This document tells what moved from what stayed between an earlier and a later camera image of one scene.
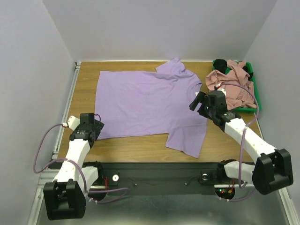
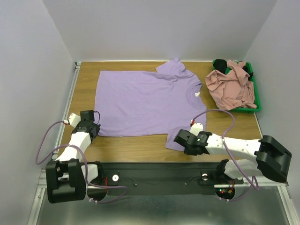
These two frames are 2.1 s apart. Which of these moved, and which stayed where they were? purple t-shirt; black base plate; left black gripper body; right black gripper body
Moved: right black gripper body
Stayed: purple t-shirt; black base plate; left black gripper body
